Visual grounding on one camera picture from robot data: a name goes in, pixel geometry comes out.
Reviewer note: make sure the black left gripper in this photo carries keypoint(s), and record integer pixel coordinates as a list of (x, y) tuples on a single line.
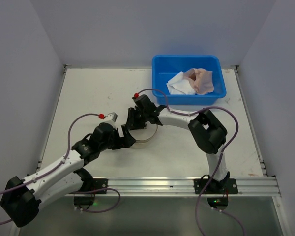
[(124, 137)]

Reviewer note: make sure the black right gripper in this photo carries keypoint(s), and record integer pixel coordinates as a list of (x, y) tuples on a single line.
[(138, 117)]

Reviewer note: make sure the white mesh laundry bag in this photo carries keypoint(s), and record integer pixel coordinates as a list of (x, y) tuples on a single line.
[(144, 136)]

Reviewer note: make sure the white padded bra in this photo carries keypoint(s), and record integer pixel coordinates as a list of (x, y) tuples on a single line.
[(178, 85)]

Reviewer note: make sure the pink beige bra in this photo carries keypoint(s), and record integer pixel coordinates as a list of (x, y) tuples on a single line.
[(201, 80)]

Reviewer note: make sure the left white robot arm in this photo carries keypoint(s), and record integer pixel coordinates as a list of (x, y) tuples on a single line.
[(24, 198)]

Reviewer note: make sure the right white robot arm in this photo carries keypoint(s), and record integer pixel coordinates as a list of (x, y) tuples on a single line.
[(207, 131)]

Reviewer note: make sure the blue plastic bin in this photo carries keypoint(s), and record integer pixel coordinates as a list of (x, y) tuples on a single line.
[(164, 67)]

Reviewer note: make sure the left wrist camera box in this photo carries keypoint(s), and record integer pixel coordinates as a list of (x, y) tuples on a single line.
[(109, 118)]

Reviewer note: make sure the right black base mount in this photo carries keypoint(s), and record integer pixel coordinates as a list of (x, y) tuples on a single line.
[(218, 191)]

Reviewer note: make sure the aluminium front rail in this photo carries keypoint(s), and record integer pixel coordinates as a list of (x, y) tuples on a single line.
[(158, 186)]

